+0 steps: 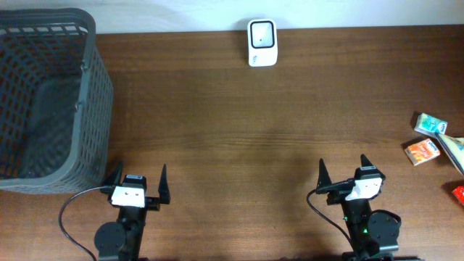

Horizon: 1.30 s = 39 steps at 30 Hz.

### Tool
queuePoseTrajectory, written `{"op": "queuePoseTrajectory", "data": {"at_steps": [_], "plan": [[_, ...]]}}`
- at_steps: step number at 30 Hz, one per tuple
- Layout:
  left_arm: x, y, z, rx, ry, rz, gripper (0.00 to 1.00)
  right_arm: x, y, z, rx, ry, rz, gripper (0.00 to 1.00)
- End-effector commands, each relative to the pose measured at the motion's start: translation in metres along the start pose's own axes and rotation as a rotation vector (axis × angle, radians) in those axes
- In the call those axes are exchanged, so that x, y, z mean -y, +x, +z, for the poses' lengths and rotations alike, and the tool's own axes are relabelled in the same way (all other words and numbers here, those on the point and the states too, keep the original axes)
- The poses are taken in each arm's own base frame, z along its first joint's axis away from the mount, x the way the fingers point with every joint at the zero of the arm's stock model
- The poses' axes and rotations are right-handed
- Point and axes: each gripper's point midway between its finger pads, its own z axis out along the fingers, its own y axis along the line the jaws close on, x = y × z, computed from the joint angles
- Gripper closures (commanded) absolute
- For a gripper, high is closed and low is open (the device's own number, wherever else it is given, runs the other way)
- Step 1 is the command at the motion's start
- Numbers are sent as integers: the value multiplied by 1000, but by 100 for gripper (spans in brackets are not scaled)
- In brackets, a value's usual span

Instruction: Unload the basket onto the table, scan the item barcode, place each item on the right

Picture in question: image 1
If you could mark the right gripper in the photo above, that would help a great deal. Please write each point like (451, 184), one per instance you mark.
(339, 191)

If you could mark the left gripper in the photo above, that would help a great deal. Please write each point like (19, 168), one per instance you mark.
(152, 201)

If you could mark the orange tissue pack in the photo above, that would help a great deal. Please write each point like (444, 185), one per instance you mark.
(422, 151)

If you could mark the teal tissue pack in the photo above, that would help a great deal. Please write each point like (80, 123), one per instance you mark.
(429, 125)

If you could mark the yellow snack bag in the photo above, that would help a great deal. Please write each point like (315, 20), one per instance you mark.
(453, 147)

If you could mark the red Hacks candy bag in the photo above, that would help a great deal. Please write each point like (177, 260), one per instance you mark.
(458, 193)

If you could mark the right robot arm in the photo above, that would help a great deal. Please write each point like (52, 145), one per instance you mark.
(372, 234)

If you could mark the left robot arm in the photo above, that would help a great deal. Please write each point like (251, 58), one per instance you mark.
(121, 239)

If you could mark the white barcode scanner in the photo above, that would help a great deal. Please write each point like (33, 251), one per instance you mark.
(262, 43)

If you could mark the grey plastic mesh basket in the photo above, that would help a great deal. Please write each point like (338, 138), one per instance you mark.
(56, 102)

